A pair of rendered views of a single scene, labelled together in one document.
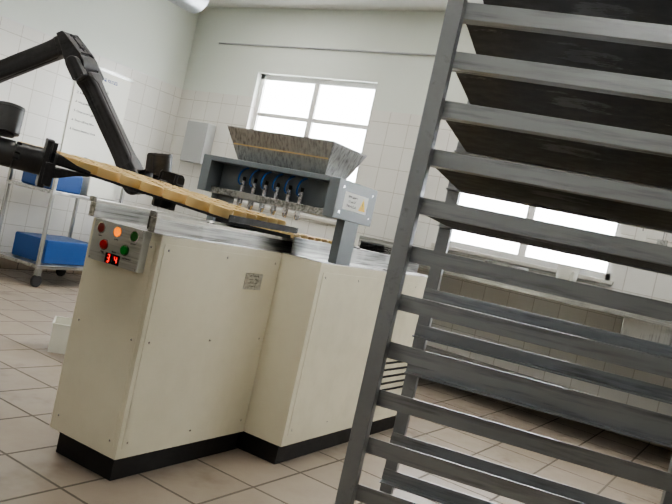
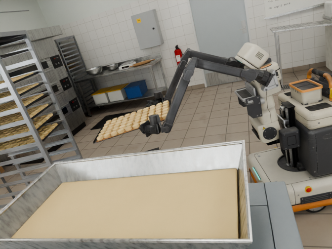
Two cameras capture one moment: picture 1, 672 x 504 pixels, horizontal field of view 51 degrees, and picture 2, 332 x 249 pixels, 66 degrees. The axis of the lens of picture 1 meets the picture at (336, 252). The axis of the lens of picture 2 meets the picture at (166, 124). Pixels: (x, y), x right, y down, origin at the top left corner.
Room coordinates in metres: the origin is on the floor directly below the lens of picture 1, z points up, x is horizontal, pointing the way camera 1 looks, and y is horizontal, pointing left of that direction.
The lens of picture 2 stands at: (3.59, 0.33, 1.62)
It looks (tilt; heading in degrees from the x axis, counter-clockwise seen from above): 22 degrees down; 170
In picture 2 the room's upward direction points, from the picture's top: 16 degrees counter-clockwise
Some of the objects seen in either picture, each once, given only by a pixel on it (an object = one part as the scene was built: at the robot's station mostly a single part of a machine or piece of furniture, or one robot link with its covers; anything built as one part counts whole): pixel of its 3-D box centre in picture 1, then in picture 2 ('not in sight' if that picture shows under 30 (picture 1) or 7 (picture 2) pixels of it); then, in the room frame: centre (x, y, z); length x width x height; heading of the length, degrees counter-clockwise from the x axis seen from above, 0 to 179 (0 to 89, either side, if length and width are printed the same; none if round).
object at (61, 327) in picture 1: (79, 337); not in sight; (3.88, 1.29, 0.08); 0.30 x 0.22 x 0.16; 109
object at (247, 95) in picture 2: not in sight; (249, 98); (1.94, 1.30, 0.93); 0.28 x 0.16 x 0.22; 163
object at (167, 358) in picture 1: (174, 336); not in sight; (2.64, 0.53, 0.45); 0.70 x 0.34 x 0.90; 150
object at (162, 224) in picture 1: (315, 249); not in sight; (3.10, 0.09, 0.87); 2.01 x 0.03 x 0.07; 150
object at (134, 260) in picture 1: (118, 244); not in sight; (2.33, 0.71, 0.77); 0.24 x 0.04 x 0.14; 60
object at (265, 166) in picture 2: not in sight; (296, 173); (2.03, 1.58, 0.16); 0.67 x 0.64 x 0.25; 73
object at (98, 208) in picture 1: (264, 236); not in sight; (3.25, 0.34, 0.87); 2.01 x 0.03 x 0.07; 150
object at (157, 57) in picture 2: not in sight; (123, 86); (-2.29, 0.70, 0.49); 1.90 x 0.72 x 0.98; 58
